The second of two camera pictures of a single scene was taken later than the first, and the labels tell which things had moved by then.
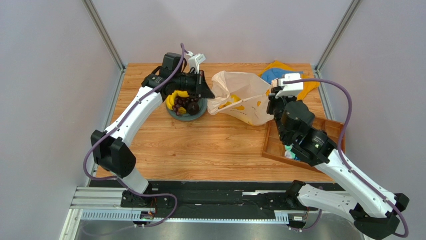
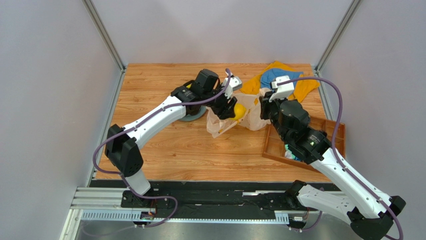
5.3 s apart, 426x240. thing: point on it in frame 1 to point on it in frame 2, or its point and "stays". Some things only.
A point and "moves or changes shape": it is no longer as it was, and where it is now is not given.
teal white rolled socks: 289,154 stays
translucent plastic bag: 245,96 moves or changes shape
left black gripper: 197,77 to 225,110
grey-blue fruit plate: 186,117 stays
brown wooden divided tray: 273,147 stays
